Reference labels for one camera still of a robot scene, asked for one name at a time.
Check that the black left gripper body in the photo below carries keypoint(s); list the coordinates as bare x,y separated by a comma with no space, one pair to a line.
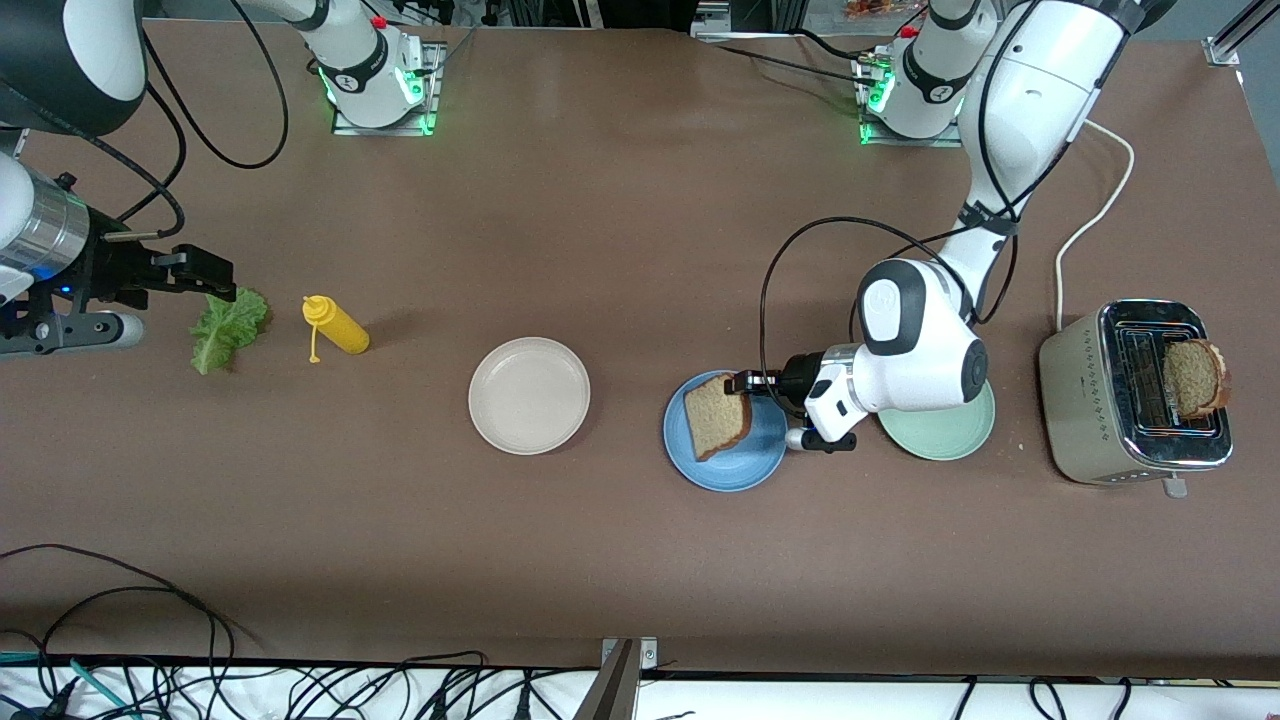
797,378

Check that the chrome beige toaster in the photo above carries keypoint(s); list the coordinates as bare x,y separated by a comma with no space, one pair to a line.
1085,410

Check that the pale green plate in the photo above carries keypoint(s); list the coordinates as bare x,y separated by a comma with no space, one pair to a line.
950,435

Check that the orange packet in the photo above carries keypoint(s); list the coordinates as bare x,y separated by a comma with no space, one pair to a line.
880,8

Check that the person in black clothing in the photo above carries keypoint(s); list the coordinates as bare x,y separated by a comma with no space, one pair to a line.
640,12

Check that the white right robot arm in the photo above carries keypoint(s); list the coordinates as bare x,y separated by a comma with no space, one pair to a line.
50,60

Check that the aluminium corner strut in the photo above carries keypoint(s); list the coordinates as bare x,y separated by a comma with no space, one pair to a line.
1230,40

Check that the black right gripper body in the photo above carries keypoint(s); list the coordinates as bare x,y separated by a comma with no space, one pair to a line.
108,270

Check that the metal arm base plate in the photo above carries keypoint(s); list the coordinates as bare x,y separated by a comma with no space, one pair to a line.
385,125
880,135

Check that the brown bread slice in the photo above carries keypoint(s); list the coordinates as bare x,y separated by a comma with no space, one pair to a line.
1198,378
715,420

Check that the blue plate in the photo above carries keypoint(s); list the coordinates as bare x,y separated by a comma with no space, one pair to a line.
735,470

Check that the cream white plate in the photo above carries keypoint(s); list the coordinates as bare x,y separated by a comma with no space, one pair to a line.
529,396

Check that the green lettuce leaf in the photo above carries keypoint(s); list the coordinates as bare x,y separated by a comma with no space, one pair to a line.
228,325

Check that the aluminium bracket profile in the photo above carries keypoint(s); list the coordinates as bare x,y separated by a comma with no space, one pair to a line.
615,690

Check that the yellow squeeze bottle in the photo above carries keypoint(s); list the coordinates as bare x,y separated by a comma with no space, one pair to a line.
340,328

